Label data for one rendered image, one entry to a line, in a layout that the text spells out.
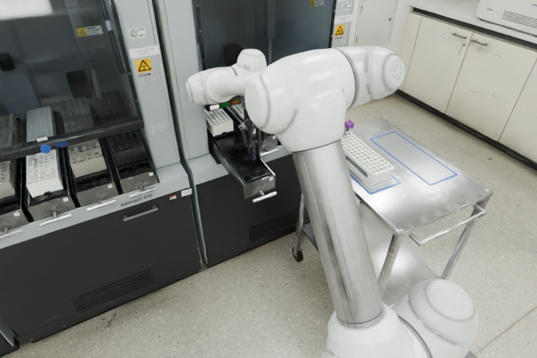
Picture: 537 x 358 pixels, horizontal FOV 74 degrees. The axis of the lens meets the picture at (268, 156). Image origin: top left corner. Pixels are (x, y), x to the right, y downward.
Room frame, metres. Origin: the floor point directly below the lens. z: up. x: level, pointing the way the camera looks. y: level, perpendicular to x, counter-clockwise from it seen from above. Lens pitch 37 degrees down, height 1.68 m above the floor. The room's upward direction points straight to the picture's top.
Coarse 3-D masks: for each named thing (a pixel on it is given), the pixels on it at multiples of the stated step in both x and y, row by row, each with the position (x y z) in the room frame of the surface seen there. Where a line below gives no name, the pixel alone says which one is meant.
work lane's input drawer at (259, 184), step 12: (216, 144) 1.27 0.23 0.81; (228, 144) 1.27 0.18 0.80; (240, 144) 1.27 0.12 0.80; (228, 156) 1.17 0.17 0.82; (240, 156) 1.19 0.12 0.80; (228, 168) 1.13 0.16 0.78; (240, 168) 1.11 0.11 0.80; (252, 168) 1.11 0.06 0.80; (264, 168) 1.11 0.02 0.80; (240, 180) 1.03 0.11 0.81; (252, 180) 1.02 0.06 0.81; (264, 180) 1.04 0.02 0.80; (252, 192) 1.01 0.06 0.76
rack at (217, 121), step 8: (208, 112) 1.45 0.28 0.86; (216, 112) 1.45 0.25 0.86; (224, 112) 1.44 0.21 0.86; (208, 120) 1.37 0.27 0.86; (216, 120) 1.37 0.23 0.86; (224, 120) 1.37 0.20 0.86; (232, 120) 1.37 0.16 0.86; (208, 128) 1.37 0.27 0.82; (216, 128) 1.32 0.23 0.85; (224, 128) 1.34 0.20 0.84; (232, 128) 1.36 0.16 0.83
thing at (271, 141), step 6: (222, 108) 1.59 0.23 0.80; (228, 114) 1.53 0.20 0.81; (234, 120) 1.47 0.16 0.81; (240, 132) 1.39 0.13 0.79; (246, 132) 1.35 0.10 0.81; (270, 138) 1.34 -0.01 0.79; (276, 138) 1.35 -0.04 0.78; (264, 144) 1.32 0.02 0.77; (270, 144) 1.34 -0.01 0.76; (276, 144) 1.35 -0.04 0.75; (270, 150) 1.30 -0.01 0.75; (276, 150) 1.30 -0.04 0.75
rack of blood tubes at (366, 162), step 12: (348, 144) 1.16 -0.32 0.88; (360, 144) 1.16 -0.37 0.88; (348, 156) 1.10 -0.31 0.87; (360, 156) 1.09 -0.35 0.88; (372, 156) 1.09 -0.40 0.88; (360, 168) 1.08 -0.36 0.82; (372, 168) 1.02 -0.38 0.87; (384, 168) 1.02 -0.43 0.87; (372, 180) 0.97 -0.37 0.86; (384, 180) 1.00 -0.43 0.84
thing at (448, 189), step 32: (384, 128) 1.39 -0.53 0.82; (416, 160) 1.14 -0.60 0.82; (384, 192) 0.95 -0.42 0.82; (416, 192) 0.95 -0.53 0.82; (448, 192) 0.95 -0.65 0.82; (480, 192) 0.96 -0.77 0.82; (384, 224) 0.81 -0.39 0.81; (416, 224) 0.80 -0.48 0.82; (384, 256) 1.09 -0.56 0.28; (416, 256) 1.09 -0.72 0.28; (384, 288) 0.76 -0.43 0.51
